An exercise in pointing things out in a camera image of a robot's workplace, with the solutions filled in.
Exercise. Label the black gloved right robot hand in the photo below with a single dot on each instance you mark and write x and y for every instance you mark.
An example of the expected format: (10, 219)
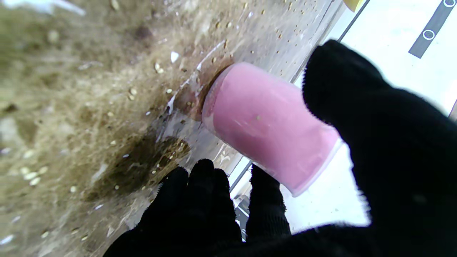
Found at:
(410, 160)

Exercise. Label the pink measuring cup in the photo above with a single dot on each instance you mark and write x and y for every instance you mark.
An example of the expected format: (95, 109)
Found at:
(267, 121)

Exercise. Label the white counter with drawers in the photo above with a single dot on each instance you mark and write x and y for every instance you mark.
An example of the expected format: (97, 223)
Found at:
(385, 35)

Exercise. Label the black wall socket strip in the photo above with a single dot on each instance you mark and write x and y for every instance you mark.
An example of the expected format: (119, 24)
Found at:
(430, 30)

